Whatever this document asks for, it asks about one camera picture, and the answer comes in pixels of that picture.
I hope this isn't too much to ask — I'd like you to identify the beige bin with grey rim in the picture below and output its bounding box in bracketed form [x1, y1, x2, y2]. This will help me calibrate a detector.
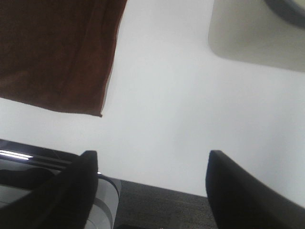
[208, 0, 305, 72]

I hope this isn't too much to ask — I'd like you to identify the brown towel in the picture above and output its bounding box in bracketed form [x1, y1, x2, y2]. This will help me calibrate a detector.
[0, 0, 126, 116]

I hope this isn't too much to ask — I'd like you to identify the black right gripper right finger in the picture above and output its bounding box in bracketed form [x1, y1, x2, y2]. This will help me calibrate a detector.
[205, 150, 305, 229]

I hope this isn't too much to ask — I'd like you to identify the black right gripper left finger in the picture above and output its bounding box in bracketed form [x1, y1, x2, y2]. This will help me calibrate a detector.
[0, 151, 98, 229]

